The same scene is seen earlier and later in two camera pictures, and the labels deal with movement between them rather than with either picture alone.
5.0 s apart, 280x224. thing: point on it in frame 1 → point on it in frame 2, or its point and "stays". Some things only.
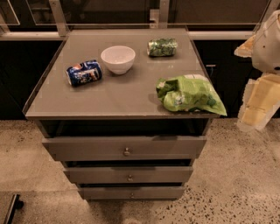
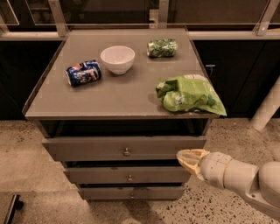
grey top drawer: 125,147 stays
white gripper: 268,48 → 212,168
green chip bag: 192,93 stays
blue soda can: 85,73 stays
